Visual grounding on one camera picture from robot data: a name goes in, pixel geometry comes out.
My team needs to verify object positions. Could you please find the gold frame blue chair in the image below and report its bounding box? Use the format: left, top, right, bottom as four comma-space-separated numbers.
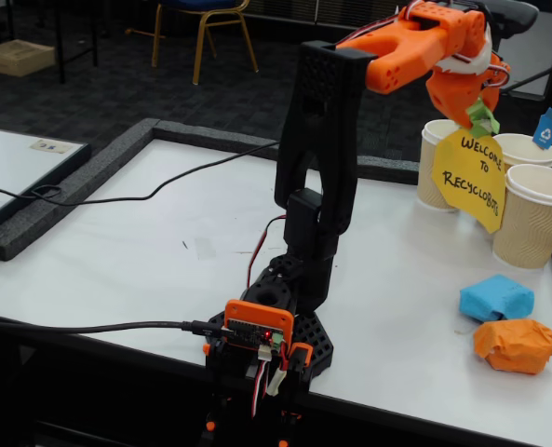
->
125, 0, 261, 87

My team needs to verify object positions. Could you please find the thick black usb cable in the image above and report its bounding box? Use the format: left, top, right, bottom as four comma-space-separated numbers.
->
0, 310, 234, 337

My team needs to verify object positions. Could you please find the blue paper ball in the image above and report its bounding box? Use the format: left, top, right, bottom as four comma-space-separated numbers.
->
459, 273, 535, 323

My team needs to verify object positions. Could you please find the orange crumpled paper ball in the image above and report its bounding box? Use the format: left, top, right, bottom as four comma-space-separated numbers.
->
472, 318, 552, 376

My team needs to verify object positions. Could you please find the clear tape strip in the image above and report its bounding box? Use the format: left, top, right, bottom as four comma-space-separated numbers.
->
194, 237, 217, 260

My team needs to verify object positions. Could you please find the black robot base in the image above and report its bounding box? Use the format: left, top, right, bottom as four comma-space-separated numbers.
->
204, 253, 336, 397

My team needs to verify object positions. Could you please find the black metal table frame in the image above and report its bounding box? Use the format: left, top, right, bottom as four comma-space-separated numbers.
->
0, 0, 101, 86

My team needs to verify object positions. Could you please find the white cable connector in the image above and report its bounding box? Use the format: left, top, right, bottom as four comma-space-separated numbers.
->
266, 367, 289, 398

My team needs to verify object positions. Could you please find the green paper ball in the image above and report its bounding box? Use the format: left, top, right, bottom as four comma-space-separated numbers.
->
464, 97, 501, 139

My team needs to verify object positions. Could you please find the blue recycling bin label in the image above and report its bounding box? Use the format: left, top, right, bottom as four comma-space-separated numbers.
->
532, 107, 552, 151

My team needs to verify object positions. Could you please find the black orange table clamp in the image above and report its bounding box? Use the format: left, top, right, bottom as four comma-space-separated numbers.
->
277, 342, 315, 447
199, 343, 228, 447

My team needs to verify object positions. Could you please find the red white black servo wire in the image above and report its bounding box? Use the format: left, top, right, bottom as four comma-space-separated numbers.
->
246, 213, 289, 291
249, 346, 276, 419
334, 0, 426, 47
451, 52, 513, 90

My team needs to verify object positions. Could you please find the ribbed beige paper cup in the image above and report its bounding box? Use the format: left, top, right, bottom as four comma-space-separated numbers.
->
491, 163, 552, 270
491, 133, 552, 169
417, 119, 465, 213

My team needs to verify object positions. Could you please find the orange controller board mount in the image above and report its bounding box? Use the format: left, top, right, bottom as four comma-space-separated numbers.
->
222, 299, 296, 351

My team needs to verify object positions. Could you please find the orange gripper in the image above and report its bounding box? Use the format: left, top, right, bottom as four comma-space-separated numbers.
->
426, 61, 512, 129

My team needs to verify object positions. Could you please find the brown cardboard box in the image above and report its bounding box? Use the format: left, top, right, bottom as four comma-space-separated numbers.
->
0, 39, 57, 78

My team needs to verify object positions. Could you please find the yellow welcome paper sign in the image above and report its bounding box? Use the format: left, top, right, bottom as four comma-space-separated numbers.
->
431, 128, 507, 234

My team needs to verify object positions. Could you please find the small paper sticker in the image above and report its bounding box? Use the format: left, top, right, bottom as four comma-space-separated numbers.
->
29, 139, 74, 155

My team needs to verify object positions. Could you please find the black webcam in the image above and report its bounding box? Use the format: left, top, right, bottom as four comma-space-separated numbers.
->
470, 0, 540, 39

